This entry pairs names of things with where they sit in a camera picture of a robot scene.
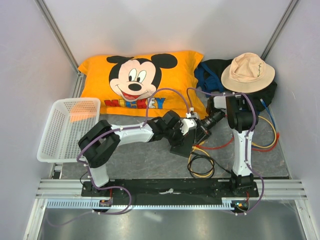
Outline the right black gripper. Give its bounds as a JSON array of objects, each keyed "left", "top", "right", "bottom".
[{"left": 194, "top": 110, "right": 225, "bottom": 146}]

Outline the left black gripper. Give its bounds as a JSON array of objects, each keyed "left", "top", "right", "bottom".
[{"left": 164, "top": 123, "right": 188, "bottom": 149}]

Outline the black TP-Link network switch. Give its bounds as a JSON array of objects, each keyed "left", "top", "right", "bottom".
[{"left": 170, "top": 129, "right": 196, "bottom": 158}]

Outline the yellow ethernet cable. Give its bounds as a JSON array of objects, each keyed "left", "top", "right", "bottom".
[{"left": 187, "top": 114, "right": 280, "bottom": 177}]

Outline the blue ethernet cable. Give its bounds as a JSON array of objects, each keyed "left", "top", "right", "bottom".
[{"left": 251, "top": 98, "right": 277, "bottom": 147}]

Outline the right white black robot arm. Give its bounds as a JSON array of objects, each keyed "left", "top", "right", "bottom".
[{"left": 194, "top": 94, "right": 259, "bottom": 197}]

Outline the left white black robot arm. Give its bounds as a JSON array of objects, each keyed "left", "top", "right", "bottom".
[{"left": 78, "top": 110, "right": 196, "bottom": 197}]

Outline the orange Mickey Mouse pillow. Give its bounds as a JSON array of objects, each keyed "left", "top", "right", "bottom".
[{"left": 78, "top": 50, "right": 207, "bottom": 118}]

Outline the black and blue bag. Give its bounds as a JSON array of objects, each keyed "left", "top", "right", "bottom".
[{"left": 194, "top": 59, "right": 278, "bottom": 112}]

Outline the beige bucket hat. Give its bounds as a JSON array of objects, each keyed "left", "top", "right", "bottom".
[{"left": 221, "top": 52, "right": 276, "bottom": 93}]

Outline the white perforated plastic basket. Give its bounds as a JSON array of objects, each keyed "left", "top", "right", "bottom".
[{"left": 36, "top": 97, "right": 101, "bottom": 163}]

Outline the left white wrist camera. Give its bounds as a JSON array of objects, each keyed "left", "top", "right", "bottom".
[{"left": 180, "top": 118, "right": 197, "bottom": 136}]

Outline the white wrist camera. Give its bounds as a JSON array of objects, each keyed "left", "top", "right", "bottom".
[
  {"left": 186, "top": 107, "right": 200, "bottom": 119},
  {"left": 180, "top": 118, "right": 197, "bottom": 136}
]

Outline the black power cable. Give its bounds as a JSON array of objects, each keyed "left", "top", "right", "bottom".
[{"left": 187, "top": 153, "right": 233, "bottom": 180}]

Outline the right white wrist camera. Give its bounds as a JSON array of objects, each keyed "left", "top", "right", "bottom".
[{"left": 186, "top": 107, "right": 200, "bottom": 119}]

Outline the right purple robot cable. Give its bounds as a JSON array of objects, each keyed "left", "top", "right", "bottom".
[{"left": 186, "top": 87, "right": 265, "bottom": 216}]

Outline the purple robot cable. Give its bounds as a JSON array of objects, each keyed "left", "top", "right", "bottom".
[
  {"left": 46, "top": 87, "right": 195, "bottom": 227},
  {"left": 186, "top": 87, "right": 265, "bottom": 216}
]

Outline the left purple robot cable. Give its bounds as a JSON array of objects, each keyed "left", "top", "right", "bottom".
[{"left": 46, "top": 87, "right": 195, "bottom": 227}]

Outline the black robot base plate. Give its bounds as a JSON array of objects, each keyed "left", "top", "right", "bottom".
[{"left": 81, "top": 178, "right": 259, "bottom": 198}]

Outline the grey slotted cable duct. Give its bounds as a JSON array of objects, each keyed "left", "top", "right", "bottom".
[{"left": 46, "top": 198, "right": 235, "bottom": 210}]

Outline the aluminium rail frame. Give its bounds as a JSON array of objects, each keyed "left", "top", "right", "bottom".
[{"left": 23, "top": 179, "right": 320, "bottom": 240}]

